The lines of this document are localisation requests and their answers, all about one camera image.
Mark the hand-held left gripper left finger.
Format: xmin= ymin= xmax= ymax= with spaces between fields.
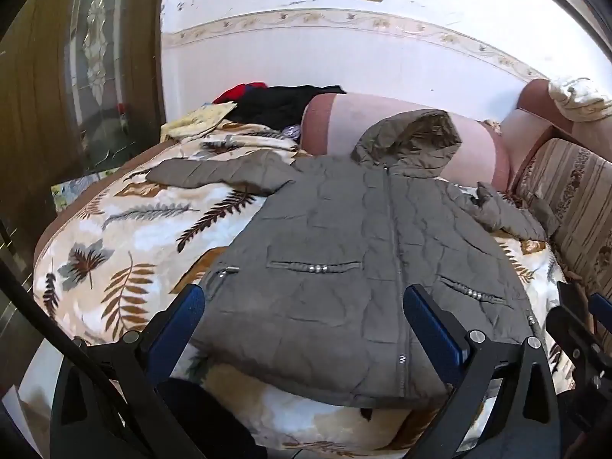
xmin=50 ymin=283 xmax=206 ymax=459

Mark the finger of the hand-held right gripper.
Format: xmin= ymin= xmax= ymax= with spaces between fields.
xmin=545 ymin=281 xmax=604 ymax=393
xmin=588 ymin=293 xmax=612 ymax=345

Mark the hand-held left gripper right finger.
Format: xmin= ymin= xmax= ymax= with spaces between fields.
xmin=402 ymin=283 xmax=562 ymax=459

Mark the olive quilted hooded jacket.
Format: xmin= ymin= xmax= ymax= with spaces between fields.
xmin=146 ymin=109 xmax=560 ymax=409

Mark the leaf print blanket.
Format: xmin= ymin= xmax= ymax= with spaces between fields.
xmin=33 ymin=122 xmax=577 ymax=450

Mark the striped sofa cushion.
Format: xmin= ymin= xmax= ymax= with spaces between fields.
xmin=509 ymin=138 xmax=612 ymax=297

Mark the green printed sheet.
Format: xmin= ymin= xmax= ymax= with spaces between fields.
xmin=50 ymin=172 xmax=105 ymax=214

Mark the pink sofa armrest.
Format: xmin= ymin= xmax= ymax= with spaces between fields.
xmin=500 ymin=79 xmax=612 ymax=192

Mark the pale yellow cloth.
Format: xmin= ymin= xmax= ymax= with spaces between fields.
xmin=160 ymin=101 xmax=238 ymax=142

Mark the white crumpled cloth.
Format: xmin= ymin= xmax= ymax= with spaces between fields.
xmin=547 ymin=75 xmax=612 ymax=122

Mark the pink bolster pillow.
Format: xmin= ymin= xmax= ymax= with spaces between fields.
xmin=300 ymin=92 xmax=511 ymax=192

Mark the red garment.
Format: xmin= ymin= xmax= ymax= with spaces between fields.
xmin=213 ymin=83 xmax=269 ymax=105

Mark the black garment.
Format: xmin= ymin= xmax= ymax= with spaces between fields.
xmin=229 ymin=85 xmax=347 ymax=130

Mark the wooden door with glass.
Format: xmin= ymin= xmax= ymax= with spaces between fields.
xmin=0 ymin=0 xmax=166 ymax=269

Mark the black cable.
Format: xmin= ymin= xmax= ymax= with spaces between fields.
xmin=0 ymin=256 xmax=151 ymax=443

